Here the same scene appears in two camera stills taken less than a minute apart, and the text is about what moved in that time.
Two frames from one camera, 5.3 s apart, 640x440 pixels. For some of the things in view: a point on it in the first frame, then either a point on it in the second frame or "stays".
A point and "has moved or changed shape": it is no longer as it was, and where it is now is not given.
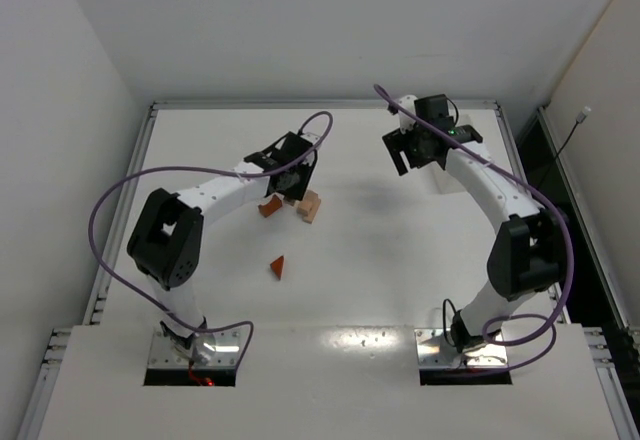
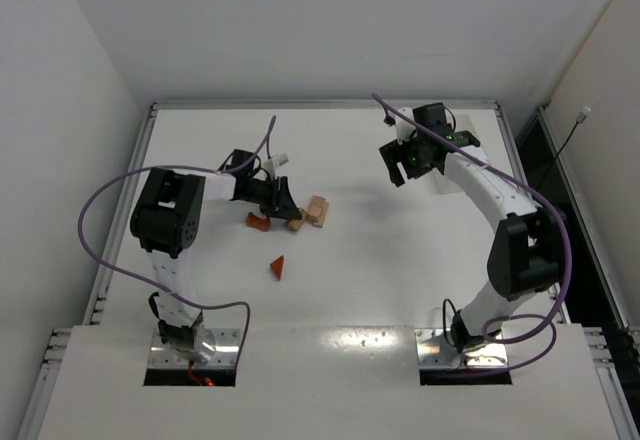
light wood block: (311, 197) has moved or changed shape
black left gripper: (298, 180) -> (275, 197)
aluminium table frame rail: (98, 300) stays
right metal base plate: (435, 348) stays
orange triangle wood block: (278, 266) stays
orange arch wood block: (271, 204) has moved or changed shape
